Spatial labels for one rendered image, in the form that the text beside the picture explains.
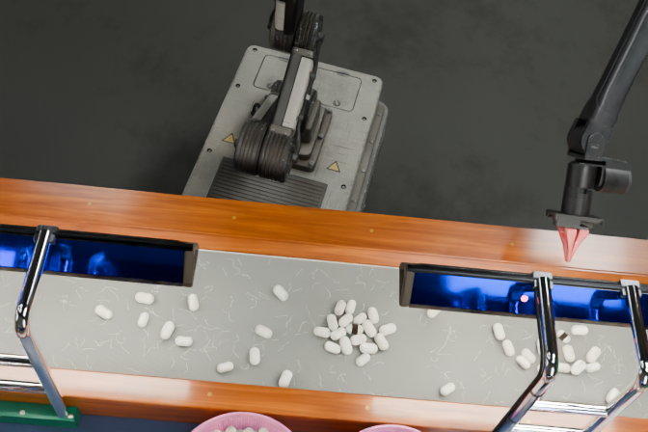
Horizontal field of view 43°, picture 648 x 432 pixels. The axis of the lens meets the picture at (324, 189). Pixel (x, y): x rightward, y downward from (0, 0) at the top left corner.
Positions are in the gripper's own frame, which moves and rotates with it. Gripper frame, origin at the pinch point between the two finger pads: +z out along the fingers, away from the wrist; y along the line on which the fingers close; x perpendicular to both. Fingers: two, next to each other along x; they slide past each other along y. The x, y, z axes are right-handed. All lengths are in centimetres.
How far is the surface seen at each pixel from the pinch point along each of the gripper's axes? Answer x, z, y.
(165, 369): -8, 30, -79
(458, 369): -4.7, 24.7, -20.5
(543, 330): -38.8, 6.9, -16.4
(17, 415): -13, 41, -105
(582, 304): -31.8, 3.3, -7.9
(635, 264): 10.8, 1.2, 19.3
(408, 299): -31.0, 6.1, -37.2
